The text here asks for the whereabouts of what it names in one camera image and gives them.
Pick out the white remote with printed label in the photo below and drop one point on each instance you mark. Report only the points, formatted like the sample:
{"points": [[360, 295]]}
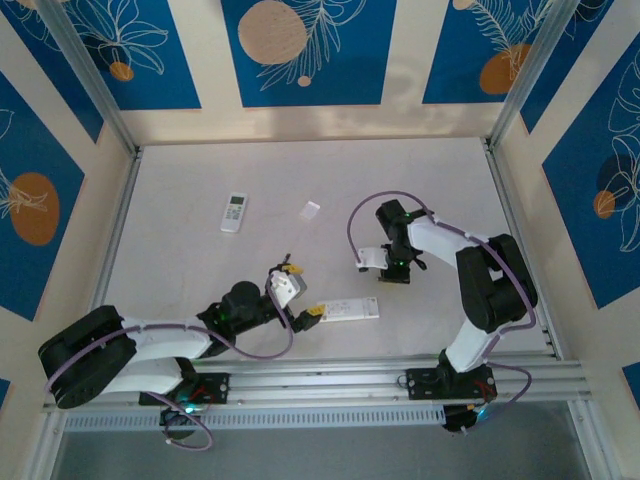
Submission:
{"points": [[350, 309]]}

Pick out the white battery cover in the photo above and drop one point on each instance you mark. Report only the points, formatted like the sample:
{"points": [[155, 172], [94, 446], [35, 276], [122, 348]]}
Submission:
{"points": [[310, 210]]}

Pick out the white remote with display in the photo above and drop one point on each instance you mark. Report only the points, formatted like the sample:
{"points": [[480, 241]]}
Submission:
{"points": [[234, 212]]}

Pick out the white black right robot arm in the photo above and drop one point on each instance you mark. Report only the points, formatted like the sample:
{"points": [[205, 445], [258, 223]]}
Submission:
{"points": [[440, 240]]}

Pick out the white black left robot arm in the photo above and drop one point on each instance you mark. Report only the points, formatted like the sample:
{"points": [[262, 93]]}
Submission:
{"points": [[165, 340]]}

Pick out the black electronics box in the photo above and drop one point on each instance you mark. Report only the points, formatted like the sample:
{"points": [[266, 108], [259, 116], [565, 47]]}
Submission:
{"points": [[175, 419], [457, 417]]}

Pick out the wide aluminium base rail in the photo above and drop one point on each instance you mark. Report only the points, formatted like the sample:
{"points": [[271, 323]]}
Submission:
{"points": [[325, 382]]}

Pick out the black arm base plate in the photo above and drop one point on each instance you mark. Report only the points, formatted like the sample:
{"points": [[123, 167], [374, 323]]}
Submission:
{"points": [[422, 382], [215, 387]]}

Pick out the aluminium frame rail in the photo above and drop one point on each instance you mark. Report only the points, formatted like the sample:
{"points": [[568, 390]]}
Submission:
{"points": [[118, 220], [515, 220]]}

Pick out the aluminium frame post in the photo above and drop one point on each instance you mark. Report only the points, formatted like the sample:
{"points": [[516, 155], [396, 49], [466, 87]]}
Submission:
{"points": [[590, 440], [96, 85], [45, 450], [537, 65]]}

